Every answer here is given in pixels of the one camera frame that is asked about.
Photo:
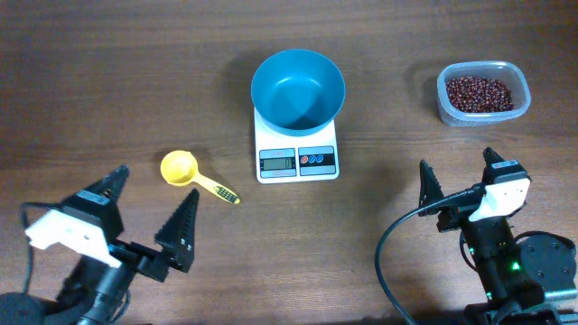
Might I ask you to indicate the clear plastic container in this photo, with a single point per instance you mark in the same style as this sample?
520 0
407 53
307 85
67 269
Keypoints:
494 69

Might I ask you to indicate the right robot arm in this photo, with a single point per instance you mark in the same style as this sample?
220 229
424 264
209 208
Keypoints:
526 277

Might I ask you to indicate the red beans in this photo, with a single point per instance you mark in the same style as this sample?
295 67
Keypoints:
479 95

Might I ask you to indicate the yellow plastic measuring scoop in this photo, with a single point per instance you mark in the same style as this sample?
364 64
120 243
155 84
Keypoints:
180 168

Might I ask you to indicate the white digital kitchen scale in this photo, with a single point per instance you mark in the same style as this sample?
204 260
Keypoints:
284 158

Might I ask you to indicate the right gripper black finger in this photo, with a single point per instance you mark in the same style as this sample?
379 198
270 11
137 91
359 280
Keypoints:
430 191
492 159

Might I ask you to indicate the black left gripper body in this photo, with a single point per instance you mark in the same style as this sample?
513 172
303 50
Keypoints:
158 272

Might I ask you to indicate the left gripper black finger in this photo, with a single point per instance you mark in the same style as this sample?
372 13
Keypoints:
176 236
112 185

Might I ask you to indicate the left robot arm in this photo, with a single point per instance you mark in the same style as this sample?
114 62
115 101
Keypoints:
94 293

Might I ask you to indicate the teal plastic bowl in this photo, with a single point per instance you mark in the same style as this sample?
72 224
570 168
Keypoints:
298 92

